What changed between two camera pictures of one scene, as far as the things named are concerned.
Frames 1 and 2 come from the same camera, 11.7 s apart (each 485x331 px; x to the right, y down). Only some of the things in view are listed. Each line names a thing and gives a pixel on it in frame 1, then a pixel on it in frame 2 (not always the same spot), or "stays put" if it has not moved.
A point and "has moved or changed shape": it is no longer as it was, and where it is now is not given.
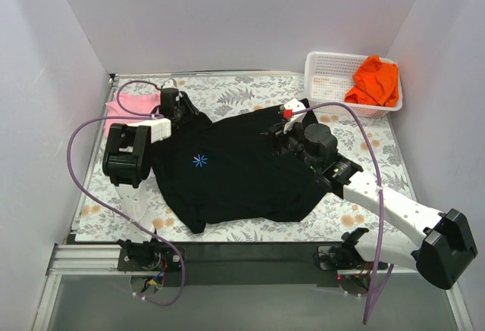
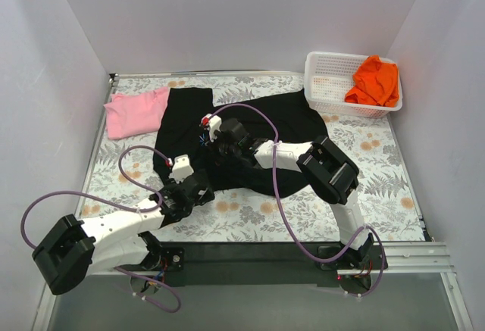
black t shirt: x=226 y=171 has moved or changed shape
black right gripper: x=280 y=134 -> x=220 y=143
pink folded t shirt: x=145 y=103 stays put
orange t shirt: x=375 y=82 stays put
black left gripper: x=186 y=104 -> x=198 y=185
